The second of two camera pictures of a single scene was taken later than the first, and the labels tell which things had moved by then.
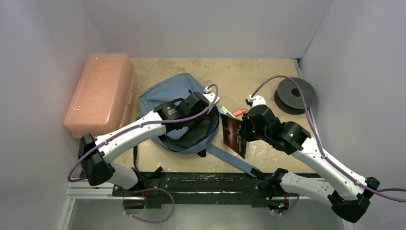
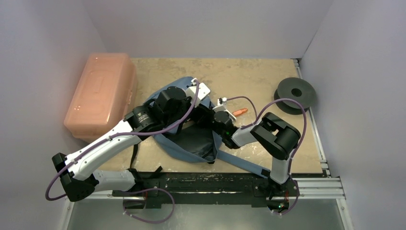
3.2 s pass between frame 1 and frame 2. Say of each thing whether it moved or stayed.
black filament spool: stayed
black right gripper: moved
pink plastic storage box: stayed
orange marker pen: stayed
